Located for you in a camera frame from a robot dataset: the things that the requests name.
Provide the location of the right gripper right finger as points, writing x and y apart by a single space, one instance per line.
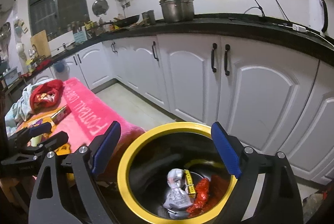
228 155

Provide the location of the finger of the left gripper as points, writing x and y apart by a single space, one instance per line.
27 133
54 142

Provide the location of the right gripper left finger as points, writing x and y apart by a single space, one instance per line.
103 147

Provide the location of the red plastic bag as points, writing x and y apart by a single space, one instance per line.
202 196

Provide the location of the yellow snack box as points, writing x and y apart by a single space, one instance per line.
189 185

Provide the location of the white printed plastic bag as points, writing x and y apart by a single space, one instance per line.
176 197

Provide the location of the yellow rimmed trash bin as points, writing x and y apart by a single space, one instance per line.
143 169

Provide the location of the purple snack wrapper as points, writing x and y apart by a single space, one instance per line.
36 123

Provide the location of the light blue cloth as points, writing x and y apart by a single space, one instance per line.
20 111

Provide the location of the red gum box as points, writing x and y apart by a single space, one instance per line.
60 114

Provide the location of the pink cartoon blanket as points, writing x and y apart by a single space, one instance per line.
89 118

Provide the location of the red cloth bag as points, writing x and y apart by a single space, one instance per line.
46 95

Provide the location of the white lower cabinets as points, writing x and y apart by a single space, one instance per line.
271 97

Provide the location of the wooden cutting board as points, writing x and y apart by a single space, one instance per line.
40 42

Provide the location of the blue utensil holder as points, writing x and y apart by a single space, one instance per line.
80 37

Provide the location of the black wok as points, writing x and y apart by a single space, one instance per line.
126 22

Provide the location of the steel cup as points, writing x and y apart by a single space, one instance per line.
148 18

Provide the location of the hanging pot lid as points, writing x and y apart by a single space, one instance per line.
100 7

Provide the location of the steel stock pot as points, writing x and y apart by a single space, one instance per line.
175 11

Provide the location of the white electric kettle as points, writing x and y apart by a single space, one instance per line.
318 15

